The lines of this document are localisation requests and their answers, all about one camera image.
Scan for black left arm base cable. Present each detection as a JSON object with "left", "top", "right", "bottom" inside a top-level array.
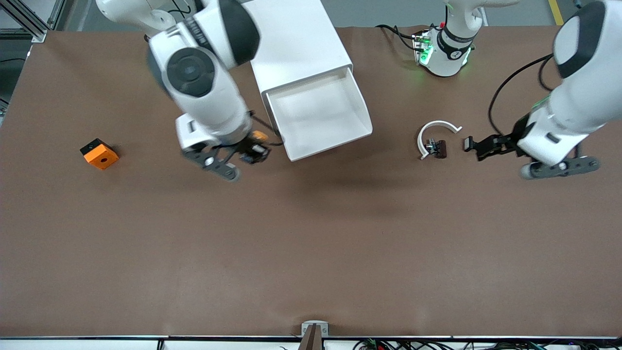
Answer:
[{"left": 376, "top": 23, "right": 419, "bottom": 53}]

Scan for brown table mat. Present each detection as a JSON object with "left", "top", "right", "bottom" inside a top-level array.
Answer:
[{"left": 0, "top": 25, "right": 622, "bottom": 338}]

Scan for tangled cables below table edge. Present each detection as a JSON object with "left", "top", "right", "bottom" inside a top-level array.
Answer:
[{"left": 354, "top": 338, "right": 601, "bottom": 350}]

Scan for orange box with round hole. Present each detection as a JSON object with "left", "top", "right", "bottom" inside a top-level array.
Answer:
[{"left": 80, "top": 138, "right": 120, "bottom": 171}]

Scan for white curved plastic ring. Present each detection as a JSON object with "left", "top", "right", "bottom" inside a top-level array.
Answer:
[{"left": 417, "top": 120, "right": 463, "bottom": 160}]

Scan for yellow push button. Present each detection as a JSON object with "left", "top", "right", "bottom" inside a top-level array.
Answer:
[{"left": 240, "top": 130, "right": 271, "bottom": 165}]

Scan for dark camera post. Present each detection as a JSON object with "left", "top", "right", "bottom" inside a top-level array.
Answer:
[{"left": 298, "top": 324, "right": 324, "bottom": 350}]

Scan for white drawer cabinet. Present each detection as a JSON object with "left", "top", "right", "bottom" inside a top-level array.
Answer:
[{"left": 242, "top": 0, "right": 354, "bottom": 138}]

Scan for grey metal bracket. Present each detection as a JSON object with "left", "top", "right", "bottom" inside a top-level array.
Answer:
[{"left": 301, "top": 320, "right": 329, "bottom": 337}]

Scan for aluminium frame profile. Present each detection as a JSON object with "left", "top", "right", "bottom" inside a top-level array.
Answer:
[{"left": 0, "top": 0, "right": 66, "bottom": 43}]

